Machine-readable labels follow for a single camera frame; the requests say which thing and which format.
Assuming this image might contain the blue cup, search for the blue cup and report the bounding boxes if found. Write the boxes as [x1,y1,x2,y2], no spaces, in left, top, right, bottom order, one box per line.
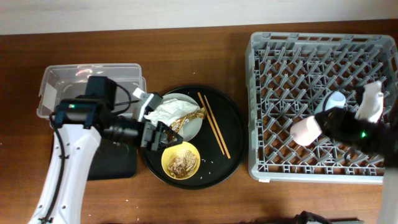
[314,91,346,114]

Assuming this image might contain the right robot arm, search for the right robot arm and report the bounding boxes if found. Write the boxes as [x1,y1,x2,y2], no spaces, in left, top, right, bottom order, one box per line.
[315,103,397,223]

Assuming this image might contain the food scraps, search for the food scraps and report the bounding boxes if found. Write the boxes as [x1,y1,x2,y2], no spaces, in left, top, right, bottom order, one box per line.
[167,151,199,179]

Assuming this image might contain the left wooden chopstick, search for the left wooden chopstick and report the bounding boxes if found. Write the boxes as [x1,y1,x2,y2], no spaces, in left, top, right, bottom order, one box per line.
[197,92,225,155]

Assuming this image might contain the pink cup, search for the pink cup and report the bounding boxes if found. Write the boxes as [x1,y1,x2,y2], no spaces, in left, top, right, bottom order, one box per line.
[290,116,322,146]

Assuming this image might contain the round black tray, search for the round black tray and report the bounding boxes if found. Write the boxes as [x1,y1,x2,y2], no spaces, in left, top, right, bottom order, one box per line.
[141,85,248,190]

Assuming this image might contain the grey dishwasher rack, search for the grey dishwasher rack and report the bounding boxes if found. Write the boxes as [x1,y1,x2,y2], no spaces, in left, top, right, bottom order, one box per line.
[246,32,397,184]

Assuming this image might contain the clear plastic bin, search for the clear plastic bin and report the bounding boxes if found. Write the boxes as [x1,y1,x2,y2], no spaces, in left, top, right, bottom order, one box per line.
[37,63,147,119]

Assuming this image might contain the black rectangular tray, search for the black rectangular tray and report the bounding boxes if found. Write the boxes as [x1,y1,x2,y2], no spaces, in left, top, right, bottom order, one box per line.
[86,121,139,181]

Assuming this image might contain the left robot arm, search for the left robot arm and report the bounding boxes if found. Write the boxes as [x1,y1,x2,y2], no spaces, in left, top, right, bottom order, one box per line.
[30,76,183,223]

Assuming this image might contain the wooden chopstick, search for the wooden chopstick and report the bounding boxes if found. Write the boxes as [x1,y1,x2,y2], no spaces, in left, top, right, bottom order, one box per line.
[197,92,225,155]
[205,96,231,159]

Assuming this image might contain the right wooden chopstick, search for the right wooden chopstick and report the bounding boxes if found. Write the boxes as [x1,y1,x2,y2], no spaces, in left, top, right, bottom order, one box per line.
[205,96,231,159]

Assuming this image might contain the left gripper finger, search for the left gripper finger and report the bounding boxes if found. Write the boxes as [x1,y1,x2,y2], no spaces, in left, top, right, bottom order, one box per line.
[156,138,183,151]
[157,121,183,142]

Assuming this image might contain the white napkin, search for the white napkin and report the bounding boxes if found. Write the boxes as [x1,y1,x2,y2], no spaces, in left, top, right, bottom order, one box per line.
[144,98,200,126]

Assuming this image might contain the brown coffee sachet wrapper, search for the brown coffee sachet wrapper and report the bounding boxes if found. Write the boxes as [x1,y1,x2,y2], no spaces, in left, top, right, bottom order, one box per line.
[170,108,206,133]

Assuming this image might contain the yellow bowl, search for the yellow bowl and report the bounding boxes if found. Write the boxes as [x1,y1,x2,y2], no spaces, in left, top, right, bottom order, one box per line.
[161,141,201,180]

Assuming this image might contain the grey plate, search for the grey plate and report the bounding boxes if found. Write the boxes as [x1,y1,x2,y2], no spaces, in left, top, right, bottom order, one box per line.
[160,93,203,141]

